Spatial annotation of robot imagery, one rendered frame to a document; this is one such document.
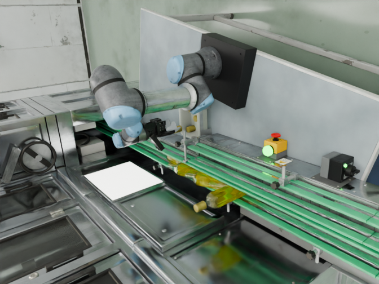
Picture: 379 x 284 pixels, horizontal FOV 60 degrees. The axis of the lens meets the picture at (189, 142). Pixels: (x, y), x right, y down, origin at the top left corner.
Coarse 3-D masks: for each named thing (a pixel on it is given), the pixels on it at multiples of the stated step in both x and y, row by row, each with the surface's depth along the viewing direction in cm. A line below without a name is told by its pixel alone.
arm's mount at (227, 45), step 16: (224, 48) 145; (240, 48) 138; (256, 48) 140; (224, 64) 148; (240, 64) 141; (208, 80) 159; (224, 80) 151; (240, 80) 143; (224, 96) 154; (240, 96) 149
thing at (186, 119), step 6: (180, 108) 183; (180, 114) 184; (186, 114) 186; (192, 114) 186; (198, 114) 170; (180, 120) 185; (186, 120) 187; (192, 120) 187; (198, 120) 171; (186, 126) 188; (198, 126) 172; (180, 132) 187; (186, 132) 187; (192, 132) 186; (198, 132) 174
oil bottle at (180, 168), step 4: (180, 164) 170; (184, 164) 170; (176, 168) 170; (180, 168) 168; (184, 168) 167; (188, 168) 166; (192, 168) 165; (176, 172) 171; (180, 172) 169; (184, 172) 168; (188, 172) 166; (192, 172) 165
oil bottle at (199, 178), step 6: (198, 174) 157; (204, 174) 157; (198, 180) 157; (204, 180) 155; (210, 180) 153; (216, 180) 152; (204, 186) 156; (210, 186) 154; (216, 186) 152; (222, 186) 151
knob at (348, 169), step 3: (348, 165) 115; (351, 165) 115; (345, 168) 115; (348, 168) 114; (351, 168) 113; (354, 168) 114; (345, 171) 114; (348, 171) 114; (351, 171) 113; (354, 171) 114; (357, 171) 114; (345, 174) 115; (348, 174) 114; (351, 174) 113; (354, 174) 112
